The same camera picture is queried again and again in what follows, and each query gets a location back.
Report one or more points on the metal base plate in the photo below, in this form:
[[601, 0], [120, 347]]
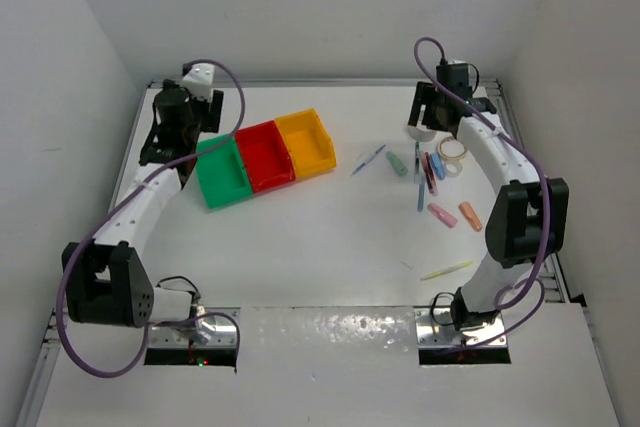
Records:
[[435, 330], [215, 328]]

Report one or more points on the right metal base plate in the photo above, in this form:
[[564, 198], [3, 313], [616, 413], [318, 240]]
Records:
[[435, 330]]

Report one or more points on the orange correction tape case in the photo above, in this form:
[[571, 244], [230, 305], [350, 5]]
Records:
[[471, 216]]

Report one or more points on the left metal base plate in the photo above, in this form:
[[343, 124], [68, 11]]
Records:
[[215, 328]]

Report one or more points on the blue correction tape case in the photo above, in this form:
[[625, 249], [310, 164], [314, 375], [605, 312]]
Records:
[[437, 166]]

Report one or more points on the blue marker pen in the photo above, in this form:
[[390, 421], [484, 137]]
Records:
[[421, 197]]

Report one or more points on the green plastic bin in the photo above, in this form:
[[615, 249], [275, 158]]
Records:
[[222, 176]]

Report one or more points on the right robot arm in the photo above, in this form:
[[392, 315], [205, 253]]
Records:
[[528, 218]]

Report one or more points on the yellow highlighter pen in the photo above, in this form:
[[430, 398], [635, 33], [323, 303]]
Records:
[[446, 271]]

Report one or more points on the pink correction tape case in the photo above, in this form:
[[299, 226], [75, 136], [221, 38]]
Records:
[[442, 215]]

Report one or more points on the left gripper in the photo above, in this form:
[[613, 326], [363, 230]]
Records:
[[210, 107]]

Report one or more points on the beige masking tape roll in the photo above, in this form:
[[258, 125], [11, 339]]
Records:
[[450, 149]]

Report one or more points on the grey wide tape roll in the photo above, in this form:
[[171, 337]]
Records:
[[421, 135]]

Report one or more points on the blue thin pen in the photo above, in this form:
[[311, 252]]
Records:
[[368, 159]]

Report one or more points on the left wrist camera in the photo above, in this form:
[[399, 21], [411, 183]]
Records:
[[198, 81]]

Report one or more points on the green correction tape case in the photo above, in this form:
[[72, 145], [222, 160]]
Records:
[[396, 163]]

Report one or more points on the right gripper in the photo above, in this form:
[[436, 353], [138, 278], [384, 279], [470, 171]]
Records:
[[427, 93]]

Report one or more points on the pink packaged pen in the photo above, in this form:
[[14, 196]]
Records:
[[429, 174]]

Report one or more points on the clear small tape roll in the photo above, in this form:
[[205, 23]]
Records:
[[453, 168]]

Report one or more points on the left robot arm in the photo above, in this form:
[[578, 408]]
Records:
[[109, 284]]

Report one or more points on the yellow plastic bin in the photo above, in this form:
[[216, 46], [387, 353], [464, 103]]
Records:
[[309, 145]]

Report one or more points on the red plastic bin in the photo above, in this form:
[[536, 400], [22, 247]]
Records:
[[265, 156]]

